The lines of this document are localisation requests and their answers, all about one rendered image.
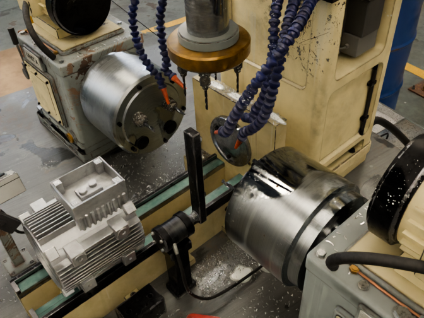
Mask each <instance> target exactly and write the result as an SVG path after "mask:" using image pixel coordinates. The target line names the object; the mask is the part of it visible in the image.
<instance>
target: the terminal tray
mask: <svg viewBox="0 0 424 318"><path fill-rule="evenodd" d="M97 160H100V161H99V162H98V163H97V162H96V161H97ZM115 178H119V180H115ZM56 181H59V183H58V184H55V182H56ZM49 184H50V186H51V189H52V192H53V193H54V196H55V198H56V200H58V201H59V202H60V203H61V204H62V205H63V207H64V208H65V209H66V210H67V211H68V213H69V214H70V215H71V216H72V217H73V219H74V220H75V223H76V226H77V227H78V228H79V230H80V231H82V230H83V231H86V228H87V227H89V228H91V227H92V224H95V225H96V224H97V221H98V220H99V221H102V218H103V217H104V218H107V217H108V216H107V215H113V211H115V212H118V209H119V208H120V209H122V205H123V204H124V203H126V202H128V201H129V198H128V195H127V188H126V183H125V180H124V179H123V178H122V177H121V176H120V175H119V174H118V173H117V172H116V171H115V170H114V169H113V168H112V167H111V166H110V165H109V164H108V163H107V162H106V161H105V160H103V159H102V158H101V157H100V156H99V157H98V158H96V159H94V160H92V161H90V162H88V163H86V164H84V165H82V166H80V167H78V168H76V169H74V170H72V171H70V172H69V173H67V174H65V175H63V176H61V177H59V178H57V179H55V180H53V181H52V182H49ZM73 201H76V202H77V203H76V204H73Z"/></svg>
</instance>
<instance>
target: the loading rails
mask: <svg viewBox="0 0 424 318"><path fill-rule="evenodd" d="M203 177H204V191H205V192H206V197H205V201H206V217H207V220H206V221H205V222H204V223H202V224H200V223H198V222H197V221H195V222H194V223H193V224H194V226H195V232H194V234H192V235H191V236H190V237H188V238H189V239H190V240H191V242H192V248H191V249H189V260H190V266H192V265H193V264H194V263H195V262H196V260H195V258H194V257H193V256H192V255H191V252H193V251H194V250H196V249H197V248H198V247H200V246H201V245H203V244H204V243H205V242H206V241H208V240H209V239H210V238H212V237H213V236H215V235H216V234H217V233H218V232H220V231H224V232H225V233H226V231H225V214H226V211H225V208H226V207H227V206H228V203H229V200H230V198H231V196H232V194H233V191H232V190H231V189H229V188H228V187H227V186H225V185H224V184H223V183H221V180H222V179H224V180H225V163H224V162H223V161H221V160H220V159H219V158H217V154H216V153H214V154H212V155H211V156H209V157H207V158H206V159H204V160H203ZM242 177H243V175H241V174H238V175H236V176H235V177H233V178H232V179H230V180H229V181H227V182H228V183H230V184H231V185H233V187H235V188H236V186H237V185H238V183H239V182H240V180H241V179H242ZM133 204H134V205H135V207H136V209H137V210H136V211H135V212H136V214H137V216H138V218H139V219H140V220H141V221H140V222H141V223H142V227H143V230H144V235H145V243H144V247H142V248H141V249H139V250H136V251H135V253H136V258H137V259H136V260H135V261H133V262H132V263H130V264H128V265H127V266H125V265H124V264H123V263H122V262H121V263H120V264H116V265H115V266H113V267H112V268H110V269H109V270H107V271H106V272H104V273H103V274H101V275H100V276H98V277H97V278H95V279H96V282H97V286H96V287H94V288H92V289H91V290H90V291H88V292H86V293H85V292H84V291H83V289H82V290H79V288H78V287H76V288H75V289H74V290H75V292H74V293H72V294H70V295H69V296H68V297H65V296H64V295H63V294H62V291H61V290H60V289H59V287H58V286H57V285H56V284H55V283H54V281H53V280H52V278H51V277H50V276H49V274H48V272H47V271H46V270H45V268H44V267H43V265H42V263H41V262H38V263H37V264H35V265H34V266H32V267H30V268H29V269H27V270H26V271H24V272H22V273H21V274H19V275H18V276H16V277H14V278H13V279H11V280H9V283H10V285H11V287H12V289H13V290H14V292H15V293H16V296H17V297H18V299H19V300H20V302H21V304H22V306H23V308H24V309H25V311H26V312H27V314H28V315H29V317H30V318H102V317H104V316H106V315H107V314H108V313H109V312H111V311H113V310H114V309H115V308H116V307H117V306H118V305H119V304H121V303H122V302H123V301H125V300H127V299H128V298H129V297H131V296H132V295H133V294H135V293H136V292H137V291H138V290H140V289H142V287H144V286H145V285H147V284H148V283H151V282H152V281H153V280H155V279H156V278H157V277H159V276H160V275H161V274H163V273H164V272H165V271H167V265H166V260H165V255H164V254H163V253H162V252H161V251H160V250H159V248H158V247H157V245H156V244H153V239H152V236H151V229H152V228H154V227H156V226H157V225H161V224H162V223H164V222H165V221H167V220H168V219H170V218H171V217H172V216H173V215H174V214H175V213H176V212H178V211H183V212H185V213H186V214H187V215H190V214H191V213H192V206H191V195H190V188H189V178H188V171H187V170H186V171H185V172H183V173H182V174H180V175H178V176H177V177H175V178H174V179H172V180H170V181H169V182H167V183H166V184H164V185H162V186H161V187H159V188H157V189H156V190H154V191H153V192H151V193H149V194H148V195H146V196H145V197H143V198H141V199H140V200H138V201H136V202H135V203H133Z"/></svg>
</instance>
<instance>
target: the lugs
mask: <svg viewBox="0 0 424 318"><path fill-rule="evenodd" d="M122 209H123V211H124V212H125V214H126V216H127V215H130V214H131V213H133V212H135V211H136V210H137V209H136V207H135V205H134V204H133V202H132V201H131V200H130V201H128V202H126V203H124V204H123V205H122ZM29 215H30V214H29V212H26V213H23V214H22V215H20V216H19V217H18V219H19V220H20V221H21V224H22V225H23V224H24V222H23V219H24V218H26V217H27V216H29ZM142 247H144V244H142V245H140V246H139V247H137V248H136V249H135V250H139V249H141V248H142ZM43 253H44V255H45V257H46V258H47V260H48V262H52V261H55V260H56V259H57V258H59V257H60V255H59V253H58V251H57V250H56V248H55V247H54V246H52V247H50V248H48V249H47V250H45V251H43ZM60 290H61V291H62V294H63V295H64V296H65V297H68V296H69V295H70V294H72V293H74V292H75V290H74V289H73V290H71V291H70V292H68V293H66V292H65V291H64V290H63V289H60Z"/></svg>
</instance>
